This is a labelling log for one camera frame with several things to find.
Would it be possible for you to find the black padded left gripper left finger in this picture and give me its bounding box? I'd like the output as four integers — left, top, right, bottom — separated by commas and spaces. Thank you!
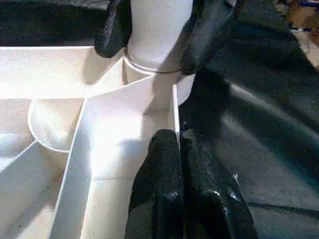
124, 129, 184, 239

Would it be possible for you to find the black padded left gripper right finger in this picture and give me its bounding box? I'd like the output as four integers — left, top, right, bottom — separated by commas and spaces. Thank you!
179, 129, 260, 239

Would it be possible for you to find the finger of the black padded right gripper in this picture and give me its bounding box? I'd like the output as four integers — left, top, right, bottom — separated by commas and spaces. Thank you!
94, 0, 133, 59
179, 0, 241, 76

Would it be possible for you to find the white plastic table leg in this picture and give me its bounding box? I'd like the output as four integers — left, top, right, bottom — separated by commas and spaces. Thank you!
123, 0, 197, 75

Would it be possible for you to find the white plastic table top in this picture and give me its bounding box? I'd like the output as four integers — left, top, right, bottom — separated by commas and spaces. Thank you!
0, 46, 197, 239

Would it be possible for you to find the black work mat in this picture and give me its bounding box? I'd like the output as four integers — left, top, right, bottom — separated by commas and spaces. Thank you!
0, 0, 319, 239

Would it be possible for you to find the brown cardboard box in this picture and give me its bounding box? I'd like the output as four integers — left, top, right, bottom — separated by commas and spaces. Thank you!
288, 0, 319, 31

